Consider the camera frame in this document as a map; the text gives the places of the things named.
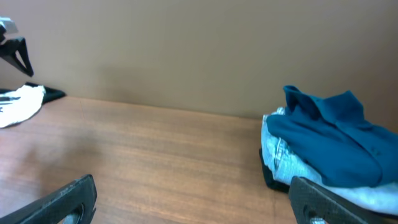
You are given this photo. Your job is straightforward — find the black folded garment under jeans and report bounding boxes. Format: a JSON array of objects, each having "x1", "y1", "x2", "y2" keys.
[{"x1": 259, "y1": 148, "x2": 290, "y2": 194}]

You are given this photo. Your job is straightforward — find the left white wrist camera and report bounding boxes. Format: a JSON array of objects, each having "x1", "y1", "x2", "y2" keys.
[{"x1": 0, "y1": 17, "x2": 19, "y2": 42}]

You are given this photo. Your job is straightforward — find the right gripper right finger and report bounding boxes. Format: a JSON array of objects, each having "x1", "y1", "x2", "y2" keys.
[{"x1": 289, "y1": 177, "x2": 397, "y2": 224}]

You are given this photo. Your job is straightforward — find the folded light blue jeans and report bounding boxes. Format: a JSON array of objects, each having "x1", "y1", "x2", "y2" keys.
[{"x1": 261, "y1": 114, "x2": 397, "y2": 215}]

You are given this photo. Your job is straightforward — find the white printed t-shirt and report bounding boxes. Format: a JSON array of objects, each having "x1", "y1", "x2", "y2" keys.
[{"x1": 1, "y1": 85, "x2": 46, "y2": 128}]

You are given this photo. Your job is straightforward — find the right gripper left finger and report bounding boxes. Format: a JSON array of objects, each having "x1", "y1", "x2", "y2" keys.
[{"x1": 1, "y1": 174, "x2": 97, "y2": 224}]

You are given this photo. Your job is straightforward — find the black garment at left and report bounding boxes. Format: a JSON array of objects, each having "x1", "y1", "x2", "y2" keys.
[{"x1": 1, "y1": 82, "x2": 67, "y2": 105}]

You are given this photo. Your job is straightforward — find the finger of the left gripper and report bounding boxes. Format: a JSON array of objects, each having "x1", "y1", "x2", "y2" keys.
[{"x1": 1, "y1": 37, "x2": 34, "y2": 77}]

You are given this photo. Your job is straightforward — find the blue polo shirt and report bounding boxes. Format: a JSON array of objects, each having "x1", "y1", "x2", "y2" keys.
[{"x1": 266, "y1": 85, "x2": 397, "y2": 188}]

